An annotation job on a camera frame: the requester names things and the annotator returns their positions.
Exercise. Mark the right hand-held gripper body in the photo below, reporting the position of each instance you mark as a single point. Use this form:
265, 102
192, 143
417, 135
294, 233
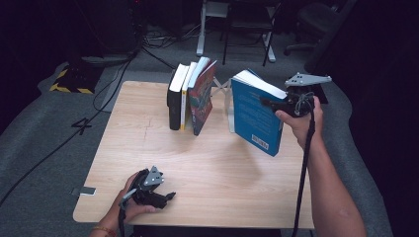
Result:
301, 102

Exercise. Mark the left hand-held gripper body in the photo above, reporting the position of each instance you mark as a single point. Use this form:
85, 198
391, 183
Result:
145, 189

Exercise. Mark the blue book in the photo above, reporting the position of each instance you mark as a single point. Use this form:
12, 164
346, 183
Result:
253, 118

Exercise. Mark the white expandable book rack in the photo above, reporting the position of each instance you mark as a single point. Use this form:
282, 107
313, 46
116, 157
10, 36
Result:
229, 108

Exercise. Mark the red illustrated book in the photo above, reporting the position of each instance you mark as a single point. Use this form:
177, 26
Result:
202, 98

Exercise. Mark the black hardcover book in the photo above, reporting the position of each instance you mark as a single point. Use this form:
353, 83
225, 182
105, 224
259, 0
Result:
174, 105

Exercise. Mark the yellow book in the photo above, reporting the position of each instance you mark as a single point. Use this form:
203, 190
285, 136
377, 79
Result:
184, 98

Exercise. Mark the person's left hand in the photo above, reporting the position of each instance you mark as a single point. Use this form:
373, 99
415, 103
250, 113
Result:
126, 207

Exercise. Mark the person's right hand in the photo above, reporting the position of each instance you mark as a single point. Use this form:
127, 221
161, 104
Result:
301, 128

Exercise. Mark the grey tape strip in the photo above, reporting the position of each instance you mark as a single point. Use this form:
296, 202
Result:
86, 191

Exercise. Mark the dark slanted stand pole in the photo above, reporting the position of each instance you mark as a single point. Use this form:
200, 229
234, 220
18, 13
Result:
324, 42

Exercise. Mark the dark office chair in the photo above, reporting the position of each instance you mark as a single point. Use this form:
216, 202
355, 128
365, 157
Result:
313, 19

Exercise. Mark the black folding chair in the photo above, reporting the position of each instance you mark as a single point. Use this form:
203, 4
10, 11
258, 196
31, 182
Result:
245, 24

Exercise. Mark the grey stand base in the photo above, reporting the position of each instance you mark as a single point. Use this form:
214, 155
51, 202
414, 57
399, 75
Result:
105, 60

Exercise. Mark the dark equipment cabinet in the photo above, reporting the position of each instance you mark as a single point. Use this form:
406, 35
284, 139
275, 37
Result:
112, 26

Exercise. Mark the white desk frame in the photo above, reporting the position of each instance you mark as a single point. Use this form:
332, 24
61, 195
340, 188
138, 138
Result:
200, 46

